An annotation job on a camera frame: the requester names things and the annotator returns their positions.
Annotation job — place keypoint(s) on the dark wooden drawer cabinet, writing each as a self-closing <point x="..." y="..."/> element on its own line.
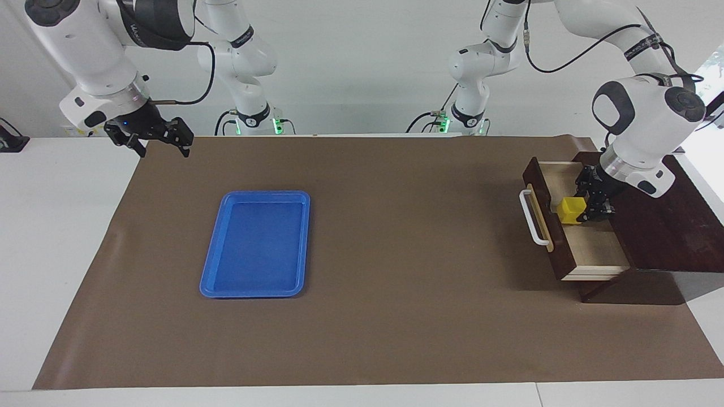
<point x="673" y="226"/>

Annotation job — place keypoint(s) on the yellow cube block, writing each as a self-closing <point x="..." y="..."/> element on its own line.
<point x="570" y="211"/>

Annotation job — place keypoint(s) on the black stand base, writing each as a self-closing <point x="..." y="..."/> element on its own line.
<point x="11" y="144"/>

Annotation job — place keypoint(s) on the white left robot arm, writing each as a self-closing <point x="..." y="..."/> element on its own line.
<point x="650" y="124"/>

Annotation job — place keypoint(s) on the blue plastic tray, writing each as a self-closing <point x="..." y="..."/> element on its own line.
<point x="254" y="249"/>

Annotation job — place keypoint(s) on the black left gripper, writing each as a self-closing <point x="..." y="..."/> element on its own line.
<point x="605" y="183"/>

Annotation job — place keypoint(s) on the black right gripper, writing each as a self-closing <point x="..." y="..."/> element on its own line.
<point x="141" y="121"/>

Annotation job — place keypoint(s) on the brown paper table mat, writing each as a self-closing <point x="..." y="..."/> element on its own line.
<point x="396" y="282"/>

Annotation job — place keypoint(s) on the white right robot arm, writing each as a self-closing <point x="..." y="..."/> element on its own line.
<point x="90" y="51"/>

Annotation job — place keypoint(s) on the white wall socket box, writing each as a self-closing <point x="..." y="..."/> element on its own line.
<point x="85" y="133"/>

